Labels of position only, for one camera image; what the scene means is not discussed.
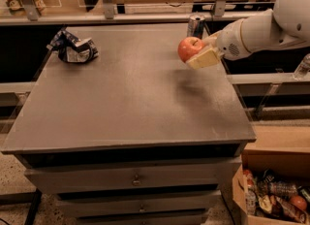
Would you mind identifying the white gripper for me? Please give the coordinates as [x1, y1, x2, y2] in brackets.
[186, 19, 250, 70]

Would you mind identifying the red apple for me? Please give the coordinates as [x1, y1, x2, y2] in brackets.
[177, 37, 205, 62]

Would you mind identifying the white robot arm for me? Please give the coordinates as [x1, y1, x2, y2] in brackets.
[183, 0, 310, 69]

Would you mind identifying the red bull can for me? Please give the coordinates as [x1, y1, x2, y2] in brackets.
[187, 14, 205, 39]

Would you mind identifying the grey drawer cabinet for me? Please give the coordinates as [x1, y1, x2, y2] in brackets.
[2, 23, 255, 225]

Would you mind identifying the crumpled blue chip bag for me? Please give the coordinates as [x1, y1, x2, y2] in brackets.
[46, 29, 99, 64]

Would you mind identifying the cardboard box of snacks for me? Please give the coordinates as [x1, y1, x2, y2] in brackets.
[232, 150, 310, 225]

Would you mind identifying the top drawer knob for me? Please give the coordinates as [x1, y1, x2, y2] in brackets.
[132, 175, 141, 186]

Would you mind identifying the drawer knob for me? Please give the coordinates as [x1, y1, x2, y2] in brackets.
[132, 175, 141, 186]
[139, 205, 146, 213]

